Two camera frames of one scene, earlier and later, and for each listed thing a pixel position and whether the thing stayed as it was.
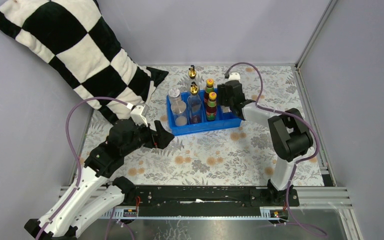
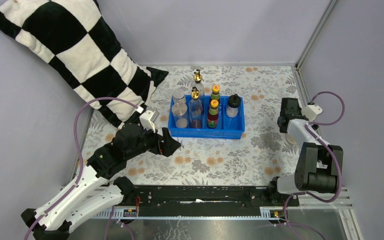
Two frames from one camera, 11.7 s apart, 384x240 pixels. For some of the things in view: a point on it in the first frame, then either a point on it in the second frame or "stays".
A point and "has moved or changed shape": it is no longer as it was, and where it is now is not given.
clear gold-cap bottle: (192, 74) → (197, 79)
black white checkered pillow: (74, 36) stays
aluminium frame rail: (309, 197) stays
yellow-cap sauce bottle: (211, 111) has moved or changed shape
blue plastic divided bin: (199, 111) has moved or changed shape
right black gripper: (221, 93) → (299, 109)
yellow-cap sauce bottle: (209, 88) has moved or changed shape
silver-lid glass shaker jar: (178, 109) stays
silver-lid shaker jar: (174, 94) has moved or changed shape
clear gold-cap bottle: (194, 106) has moved or changed shape
